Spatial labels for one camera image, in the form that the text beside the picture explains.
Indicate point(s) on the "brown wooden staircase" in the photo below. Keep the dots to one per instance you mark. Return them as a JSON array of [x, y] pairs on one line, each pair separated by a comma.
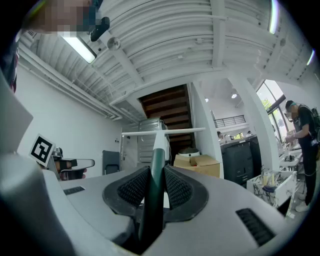
[[170, 105]]

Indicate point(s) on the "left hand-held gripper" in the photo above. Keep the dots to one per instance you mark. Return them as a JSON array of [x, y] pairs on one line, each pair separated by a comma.
[[42, 150]]

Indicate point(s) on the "black balcony railing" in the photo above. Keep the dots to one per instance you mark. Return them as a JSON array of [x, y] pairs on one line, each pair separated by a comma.
[[230, 122]]

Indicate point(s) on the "marble patterned storage box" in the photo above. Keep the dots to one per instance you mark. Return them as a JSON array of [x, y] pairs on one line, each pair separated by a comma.
[[282, 192]]

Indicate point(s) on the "white workbench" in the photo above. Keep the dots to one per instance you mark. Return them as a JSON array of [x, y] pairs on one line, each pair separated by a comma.
[[291, 162]]

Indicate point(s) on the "large window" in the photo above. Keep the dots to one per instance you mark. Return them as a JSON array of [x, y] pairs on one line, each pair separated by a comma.
[[271, 100]]

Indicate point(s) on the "round ceiling smoke detector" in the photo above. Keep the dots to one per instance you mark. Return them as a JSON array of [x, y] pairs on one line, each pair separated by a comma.
[[114, 43]]

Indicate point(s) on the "ceiling light strip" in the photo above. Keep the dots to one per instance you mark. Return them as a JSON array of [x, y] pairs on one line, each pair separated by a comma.
[[274, 17], [311, 57]]

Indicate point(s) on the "grey metal washing machine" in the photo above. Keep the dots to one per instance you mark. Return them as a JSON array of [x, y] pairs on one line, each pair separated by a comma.
[[147, 145]]

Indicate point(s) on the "person's dark shirt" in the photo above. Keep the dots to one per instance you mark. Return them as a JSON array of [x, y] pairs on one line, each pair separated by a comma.
[[10, 65]]

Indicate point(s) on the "open cardboard box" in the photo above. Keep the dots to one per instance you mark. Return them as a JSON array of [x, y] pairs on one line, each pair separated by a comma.
[[202, 166]]

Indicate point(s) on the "grey chair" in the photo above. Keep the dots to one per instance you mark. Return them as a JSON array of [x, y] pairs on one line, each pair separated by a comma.
[[110, 162]]

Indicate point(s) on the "white door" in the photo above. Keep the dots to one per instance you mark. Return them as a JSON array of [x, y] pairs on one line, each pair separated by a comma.
[[128, 155]]

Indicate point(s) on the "white round appliance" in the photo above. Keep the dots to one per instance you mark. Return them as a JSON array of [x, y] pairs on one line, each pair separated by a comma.
[[189, 151]]

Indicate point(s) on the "person's head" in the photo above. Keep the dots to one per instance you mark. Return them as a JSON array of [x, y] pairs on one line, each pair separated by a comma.
[[62, 15]]

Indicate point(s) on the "black head-mounted camera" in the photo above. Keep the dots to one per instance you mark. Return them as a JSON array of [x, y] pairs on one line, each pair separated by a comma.
[[100, 28]]

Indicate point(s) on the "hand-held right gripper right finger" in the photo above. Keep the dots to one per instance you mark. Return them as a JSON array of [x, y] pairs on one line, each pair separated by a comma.
[[220, 200]]

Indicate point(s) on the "long ceiling light fixture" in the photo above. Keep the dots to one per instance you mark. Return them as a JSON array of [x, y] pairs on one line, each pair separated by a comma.
[[80, 48]]

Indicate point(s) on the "person's left hand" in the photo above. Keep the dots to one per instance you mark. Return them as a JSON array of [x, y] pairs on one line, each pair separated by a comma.
[[76, 175]]

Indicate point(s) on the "black cabinet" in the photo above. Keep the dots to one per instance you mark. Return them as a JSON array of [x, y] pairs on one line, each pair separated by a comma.
[[237, 160]]

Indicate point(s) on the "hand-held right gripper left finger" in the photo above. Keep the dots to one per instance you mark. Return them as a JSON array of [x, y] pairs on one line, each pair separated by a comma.
[[92, 195]]

